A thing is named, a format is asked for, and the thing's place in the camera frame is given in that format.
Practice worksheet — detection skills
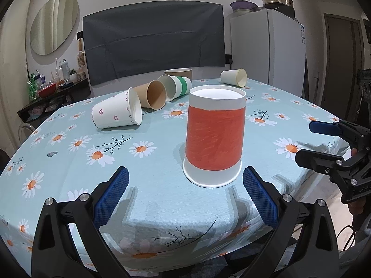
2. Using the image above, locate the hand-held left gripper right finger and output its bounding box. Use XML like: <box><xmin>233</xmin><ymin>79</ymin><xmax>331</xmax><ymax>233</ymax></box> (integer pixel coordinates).
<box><xmin>243</xmin><ymin>166</ymin><xmax>340</xmax><ymax>278</ymax></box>

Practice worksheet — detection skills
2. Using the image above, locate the oval wall mirror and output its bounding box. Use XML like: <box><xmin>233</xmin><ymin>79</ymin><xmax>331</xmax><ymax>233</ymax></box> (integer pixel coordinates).
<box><xmin>30</xmin><ymin>0</ymin><xmax>80</xmax><ymax>56</ymax></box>

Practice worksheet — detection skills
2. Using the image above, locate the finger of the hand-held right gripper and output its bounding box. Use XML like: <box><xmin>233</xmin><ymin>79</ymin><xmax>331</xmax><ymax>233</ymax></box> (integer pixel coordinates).
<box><xmin>295</xmin><ymin>148</ymin><xmax>371</xmax><ymax>205</ymax></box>
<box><xmin>309</xmin><ymin>119</ymin><xmax>371</xmax><ymax>151</ymax></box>

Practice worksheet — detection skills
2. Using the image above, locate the white heart print paper cup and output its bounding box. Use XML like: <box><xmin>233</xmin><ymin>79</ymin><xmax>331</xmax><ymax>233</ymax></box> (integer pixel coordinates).
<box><xmin>92</xmin><ymin>88</ymin><xmax>143</xmax><ymax>130</ymax></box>

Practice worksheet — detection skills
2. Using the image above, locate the steel cooking pot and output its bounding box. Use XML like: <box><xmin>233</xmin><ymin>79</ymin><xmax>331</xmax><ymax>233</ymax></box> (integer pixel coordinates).
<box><xmin>262</xmin><ymin>0</ymin><xmax>295</xmax><ymax>18</ymax></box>

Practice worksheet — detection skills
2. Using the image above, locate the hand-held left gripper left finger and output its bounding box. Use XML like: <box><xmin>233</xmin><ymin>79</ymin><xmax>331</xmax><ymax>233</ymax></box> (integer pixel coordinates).
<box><xmin>31</xmin><ymin>166</ymin><xmax>129</xmax><ymax>278</ymax></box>

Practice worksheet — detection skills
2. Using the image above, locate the white green striped paper cup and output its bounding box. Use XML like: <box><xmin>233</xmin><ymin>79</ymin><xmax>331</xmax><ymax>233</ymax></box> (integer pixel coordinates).
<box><xmin>158</xmin><ymin>74</ymin><xmax>192</xmax><ymax>102</ymax></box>

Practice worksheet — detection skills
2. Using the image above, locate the person's right hand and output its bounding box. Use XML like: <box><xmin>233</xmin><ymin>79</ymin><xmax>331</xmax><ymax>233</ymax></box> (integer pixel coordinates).
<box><xmin>347</xmin><ymin>200</ymin><xmax>367</xmax><ymax>232</ymax></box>

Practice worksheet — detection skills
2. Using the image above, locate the grey door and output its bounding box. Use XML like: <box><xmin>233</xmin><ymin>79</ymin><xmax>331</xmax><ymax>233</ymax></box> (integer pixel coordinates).
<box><xmin>323</xmin><ymin>13</ymin><xmax>366</xmax><ymax>114</ymax></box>

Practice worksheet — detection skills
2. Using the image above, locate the dark wooden side shelf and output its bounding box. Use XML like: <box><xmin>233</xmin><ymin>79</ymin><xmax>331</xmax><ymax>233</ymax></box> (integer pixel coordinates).
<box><xmin>17</xmin><ymin>78</ymin><xmax>91</xmax><ymax>122</ymax></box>

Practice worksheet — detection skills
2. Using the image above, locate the grey spray bottle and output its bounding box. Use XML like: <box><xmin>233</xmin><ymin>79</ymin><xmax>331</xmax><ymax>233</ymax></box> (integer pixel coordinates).
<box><xmin>61</xmin><ymin>59</ymin><xmax>70</xmax><ymax>82</ymax></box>

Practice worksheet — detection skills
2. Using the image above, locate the blue daisy print tablecloth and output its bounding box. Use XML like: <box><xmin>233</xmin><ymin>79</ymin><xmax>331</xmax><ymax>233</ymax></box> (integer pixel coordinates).
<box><xmin>0</xmin><ymin>78</ymin><xmax>352</xmax><ymax>273</ymax></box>

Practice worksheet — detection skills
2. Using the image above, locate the wide brown paper cup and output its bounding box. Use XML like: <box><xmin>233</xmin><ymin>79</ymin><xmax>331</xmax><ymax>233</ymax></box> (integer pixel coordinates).
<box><xmin>164</xmin><ymin>68</ymin><xmax>193</xmax><ymax>79</ymax></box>

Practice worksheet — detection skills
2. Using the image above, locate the dark grey cloth cover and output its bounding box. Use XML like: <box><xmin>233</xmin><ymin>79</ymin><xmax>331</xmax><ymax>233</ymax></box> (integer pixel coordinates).
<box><xmin>83</xmin><ymin>0</ymin><xmax>226</xmax><ymax>87</ymax></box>

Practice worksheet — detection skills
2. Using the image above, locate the purple plastic basin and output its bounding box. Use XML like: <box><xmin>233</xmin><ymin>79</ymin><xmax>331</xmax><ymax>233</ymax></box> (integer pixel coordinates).
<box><xmin>230</xmin><ymin>0</ymin><xmax>258</xmax><ymax>14</ymax></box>

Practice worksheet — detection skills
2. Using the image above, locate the white refrigerator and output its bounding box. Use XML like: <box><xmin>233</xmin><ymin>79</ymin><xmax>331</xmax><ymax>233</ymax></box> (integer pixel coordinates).
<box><xmin>225</xmin><ymin>9</ymin><xmax>308</xmax><ymax>99</ymax></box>

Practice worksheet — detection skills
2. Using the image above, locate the green plastic bottle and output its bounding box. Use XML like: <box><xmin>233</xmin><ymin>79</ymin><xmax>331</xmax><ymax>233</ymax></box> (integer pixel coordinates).
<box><xmin>28</xmin><ymin>74</ymin><xmax>38</xmax><ymax>102</ymax></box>

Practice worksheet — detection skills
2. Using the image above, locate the red and white paper cup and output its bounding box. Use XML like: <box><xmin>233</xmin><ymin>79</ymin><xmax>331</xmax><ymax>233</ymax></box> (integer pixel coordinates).
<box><xmin>182</xmin><ymin>85</ymin><xmax>247</xmax><ymax>188</ymax></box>

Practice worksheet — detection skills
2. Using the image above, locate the wooden hairbrush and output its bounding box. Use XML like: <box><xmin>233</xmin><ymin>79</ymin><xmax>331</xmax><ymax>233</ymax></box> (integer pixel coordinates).
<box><xmin>77</xmin><ymin>38</ymin><xmax>86</xmax><ymax>69</ymax></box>

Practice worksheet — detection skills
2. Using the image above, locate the dark equipment stand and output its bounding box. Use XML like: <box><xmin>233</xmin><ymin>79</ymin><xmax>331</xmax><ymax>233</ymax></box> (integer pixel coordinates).
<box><xmin>358</xmin><ymin>69</ymin><xmax>371</xmax><ymax>122</ymax></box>

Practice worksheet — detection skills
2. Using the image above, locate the black cable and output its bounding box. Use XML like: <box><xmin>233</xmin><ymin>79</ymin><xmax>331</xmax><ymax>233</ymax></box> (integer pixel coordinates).
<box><xmin>337</xmin><ymin>224</ymin><xmax>359</xmax><ymax>251</ymax></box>

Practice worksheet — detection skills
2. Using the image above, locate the plain cream paper cup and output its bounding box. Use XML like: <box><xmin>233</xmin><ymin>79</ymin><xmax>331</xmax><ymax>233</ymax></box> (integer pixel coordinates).
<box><xmin>220</xmin><ymin>69</ymin><xmax>248</xmax><ymax>88</ymax></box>

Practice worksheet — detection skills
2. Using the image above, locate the metal chair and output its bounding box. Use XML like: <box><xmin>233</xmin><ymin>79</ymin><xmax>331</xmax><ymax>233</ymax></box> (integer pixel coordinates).
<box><xmin>18</xmin><ymin>122</ymin><xmax>38</xmax><ymax>142</ymax></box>

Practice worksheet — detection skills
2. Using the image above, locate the brown kraft paper cup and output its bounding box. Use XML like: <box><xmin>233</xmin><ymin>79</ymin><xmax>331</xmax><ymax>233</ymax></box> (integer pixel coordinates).
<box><xmin>133</xmin><ymin>80</ymin><xmax>167</xmax><ymax>111</ymax></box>

